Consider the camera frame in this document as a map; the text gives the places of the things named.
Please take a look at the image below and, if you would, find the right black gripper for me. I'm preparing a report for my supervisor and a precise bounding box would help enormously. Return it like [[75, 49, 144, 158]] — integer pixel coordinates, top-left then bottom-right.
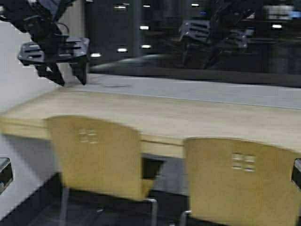
[[179, 20, 248, 50]]

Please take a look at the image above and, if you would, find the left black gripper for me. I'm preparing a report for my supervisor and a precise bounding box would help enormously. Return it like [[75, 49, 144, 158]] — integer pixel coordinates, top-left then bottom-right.
[[17, 37, 90, 86]]

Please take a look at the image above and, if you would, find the yellow wooden chair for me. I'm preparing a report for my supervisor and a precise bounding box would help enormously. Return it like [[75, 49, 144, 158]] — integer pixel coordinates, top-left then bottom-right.
[[183, 137, 301, 226], [45, 115, 164, 226]]

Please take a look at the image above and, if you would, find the right silver robot base corner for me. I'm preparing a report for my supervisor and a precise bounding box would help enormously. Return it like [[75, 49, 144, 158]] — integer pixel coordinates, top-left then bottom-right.
[[292, 158, 301, 189]]

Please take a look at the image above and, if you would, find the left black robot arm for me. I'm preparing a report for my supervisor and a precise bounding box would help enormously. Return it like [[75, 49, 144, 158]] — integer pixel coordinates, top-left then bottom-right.
[[0, 0, 90, 86]]

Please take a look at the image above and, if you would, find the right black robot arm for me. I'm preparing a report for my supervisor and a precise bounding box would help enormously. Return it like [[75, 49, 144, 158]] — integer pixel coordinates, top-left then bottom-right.
[[179, 0, 263, 69]]

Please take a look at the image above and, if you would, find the left silver robot base corner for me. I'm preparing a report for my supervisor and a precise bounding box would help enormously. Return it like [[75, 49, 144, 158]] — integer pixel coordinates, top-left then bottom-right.
[[0, 158, 13, 193]]

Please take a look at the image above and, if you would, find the long wooden counter table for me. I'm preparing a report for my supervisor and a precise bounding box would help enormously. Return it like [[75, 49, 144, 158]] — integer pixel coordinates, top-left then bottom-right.
[[0, 89, 301, 158]]

